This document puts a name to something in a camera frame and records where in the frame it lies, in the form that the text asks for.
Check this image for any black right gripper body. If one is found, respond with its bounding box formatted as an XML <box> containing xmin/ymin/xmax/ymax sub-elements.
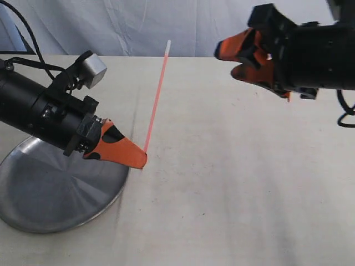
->
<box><xmin>248</xmin><ymin>4</ymin><xmax>318</xmax><ymax>99</ymax></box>

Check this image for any white backdrop cloth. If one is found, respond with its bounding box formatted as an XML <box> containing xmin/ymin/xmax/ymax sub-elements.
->
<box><xmin>0</xmin><ymin>0</ymin><xmax>355</xmax><ymax>58</ymax></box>

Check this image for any round steel plate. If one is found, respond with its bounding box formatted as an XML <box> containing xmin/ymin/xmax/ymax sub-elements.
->
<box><xmin>1</xmin><ymin>137</ymin><xmax>129</xmax><ymax>234</ymax></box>

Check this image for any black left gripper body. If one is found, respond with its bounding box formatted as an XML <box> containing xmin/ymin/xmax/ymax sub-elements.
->
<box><xmin>32</xmin><ymin>84</ymin><xmax>102</xmax><ymax>156</ymax></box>

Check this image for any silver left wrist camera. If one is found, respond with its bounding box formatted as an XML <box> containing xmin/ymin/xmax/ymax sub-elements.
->
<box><xmin>75</xmin><ymin>50</ymin><xmax>107</xmax><ymax>89</ymax></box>

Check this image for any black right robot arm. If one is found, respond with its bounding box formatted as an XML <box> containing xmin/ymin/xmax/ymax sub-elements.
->
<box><xmin>214</xmin><ymin>1</ymin><xmax>354</xmax><ymax>99</ymax></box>

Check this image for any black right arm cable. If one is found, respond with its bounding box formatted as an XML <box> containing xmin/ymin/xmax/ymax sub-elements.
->
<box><xmin>336</xmin><ymin>89</ymin><xmax>355</xmax><ymax>129</ymax></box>

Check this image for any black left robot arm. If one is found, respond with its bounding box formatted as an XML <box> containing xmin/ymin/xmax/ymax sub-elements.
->
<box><xmin>1</xmin><ymin>69</ymin><xmax>148</xmax><ymax>169</ymax></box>

